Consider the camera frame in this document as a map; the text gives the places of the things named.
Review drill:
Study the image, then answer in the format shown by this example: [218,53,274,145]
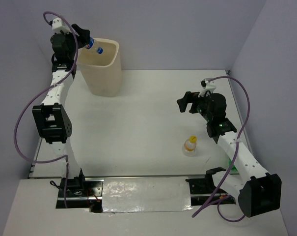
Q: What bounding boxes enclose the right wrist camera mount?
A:
[198,79,216,97]

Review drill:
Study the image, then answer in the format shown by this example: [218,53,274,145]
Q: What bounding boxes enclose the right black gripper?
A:
[177,89,213,121]

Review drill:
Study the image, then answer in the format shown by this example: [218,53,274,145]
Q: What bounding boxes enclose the small bottle blue cap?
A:
[85,37,103,54]

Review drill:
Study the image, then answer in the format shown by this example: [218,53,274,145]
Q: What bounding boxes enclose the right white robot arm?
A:
[177,91,282,217]

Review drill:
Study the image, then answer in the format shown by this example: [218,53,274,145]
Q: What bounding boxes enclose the clear bottle yellow cap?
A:
[182,135,197,156]

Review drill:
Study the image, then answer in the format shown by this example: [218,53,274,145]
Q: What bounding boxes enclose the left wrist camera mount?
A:
[52,18,71,34]

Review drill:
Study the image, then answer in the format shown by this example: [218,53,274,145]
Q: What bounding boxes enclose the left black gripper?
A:
[59,24,90,60]

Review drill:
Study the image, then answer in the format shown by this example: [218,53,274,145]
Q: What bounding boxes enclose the beige plastic bin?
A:
[77,38,122,97]

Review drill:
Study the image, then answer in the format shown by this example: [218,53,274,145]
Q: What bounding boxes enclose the green plastic bottle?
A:
[228,160,237,171]

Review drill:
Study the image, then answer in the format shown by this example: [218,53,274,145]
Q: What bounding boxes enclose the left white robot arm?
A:
[32,18,89,196]

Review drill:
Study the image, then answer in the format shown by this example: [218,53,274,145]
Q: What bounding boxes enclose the silver reflective sheet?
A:
[102,177,192,213]

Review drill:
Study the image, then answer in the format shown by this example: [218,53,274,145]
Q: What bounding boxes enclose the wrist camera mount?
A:
[52,18,71,34]
[198,79,216,97]

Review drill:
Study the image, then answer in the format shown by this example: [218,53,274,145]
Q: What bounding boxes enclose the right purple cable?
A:
[191,76,251,222]

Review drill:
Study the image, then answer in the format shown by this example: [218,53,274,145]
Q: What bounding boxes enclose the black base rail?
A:
[55,173,237,213]

